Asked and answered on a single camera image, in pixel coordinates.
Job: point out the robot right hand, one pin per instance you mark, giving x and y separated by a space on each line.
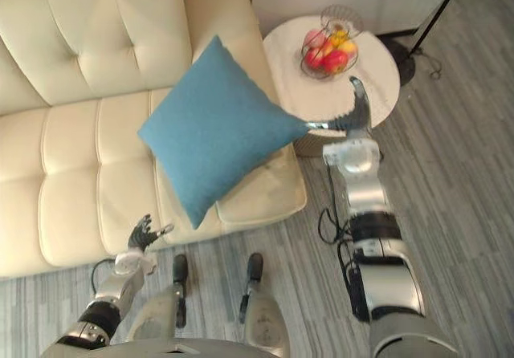
357 113

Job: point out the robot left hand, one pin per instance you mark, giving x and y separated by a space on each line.
140 234

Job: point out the blue square cushion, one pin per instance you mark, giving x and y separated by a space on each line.
217 133

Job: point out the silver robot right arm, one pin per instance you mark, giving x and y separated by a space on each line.
381 237

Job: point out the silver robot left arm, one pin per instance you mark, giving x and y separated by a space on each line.
100 298

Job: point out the round white side table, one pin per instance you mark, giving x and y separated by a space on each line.
369 73

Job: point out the yellow orange fruit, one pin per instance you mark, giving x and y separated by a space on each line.
347 47

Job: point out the pink red apple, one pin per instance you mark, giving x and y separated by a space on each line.
313 58

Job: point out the black floor lamp stand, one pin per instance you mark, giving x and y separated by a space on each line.
417 41

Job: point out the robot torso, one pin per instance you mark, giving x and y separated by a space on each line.
168 346

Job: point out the cream leather sofa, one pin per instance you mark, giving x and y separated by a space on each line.
100 105

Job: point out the robot right leg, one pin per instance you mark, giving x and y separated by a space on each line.
259 310

